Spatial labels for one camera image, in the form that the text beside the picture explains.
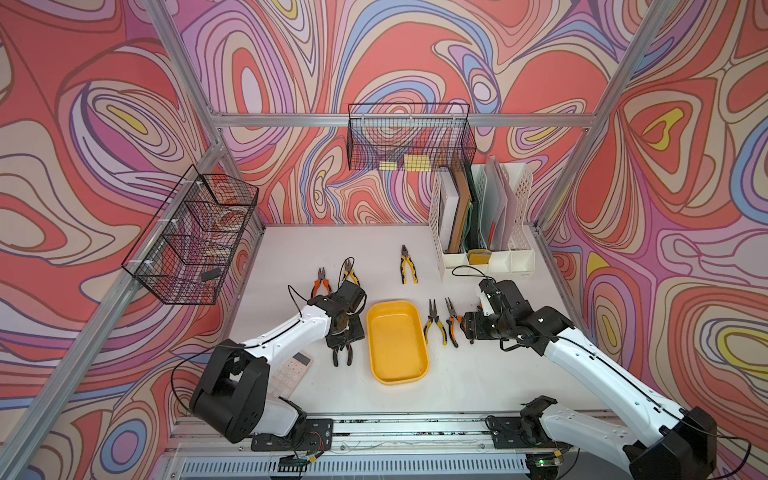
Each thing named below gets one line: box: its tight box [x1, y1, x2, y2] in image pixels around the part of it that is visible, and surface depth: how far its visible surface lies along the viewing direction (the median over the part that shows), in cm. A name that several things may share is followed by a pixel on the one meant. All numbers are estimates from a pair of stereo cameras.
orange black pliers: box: [333, 344, 353, 367], surface depth 88 cm
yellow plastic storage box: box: [367, 300, 430, 386], surface depth 91 cm
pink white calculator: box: [268, 351, 314, 400], surface depth 84 cm
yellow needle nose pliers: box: [423, 298, 448, 346], surface depth 95 cm
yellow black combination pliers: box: [400, 244, 419, 285], surface depth 110 cm
